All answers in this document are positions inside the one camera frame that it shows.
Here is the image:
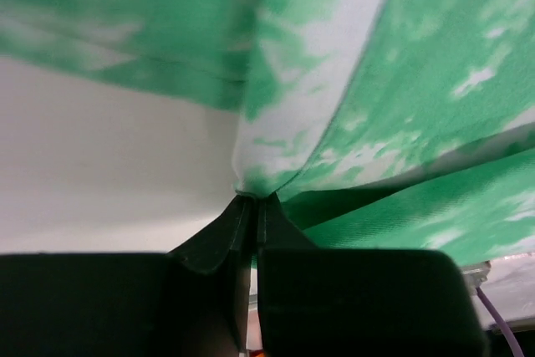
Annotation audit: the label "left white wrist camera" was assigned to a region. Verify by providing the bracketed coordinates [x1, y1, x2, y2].
[461, 261, 492, 289]

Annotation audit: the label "green tie-dye trousers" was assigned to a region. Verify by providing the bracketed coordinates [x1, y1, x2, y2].
[1, 0, 534, 265]

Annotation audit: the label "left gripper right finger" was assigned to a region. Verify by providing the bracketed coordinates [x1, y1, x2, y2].
[257, 196, 488, 356]

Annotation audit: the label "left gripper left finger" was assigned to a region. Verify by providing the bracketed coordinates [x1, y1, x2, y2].
[1, 196, 255, 356]

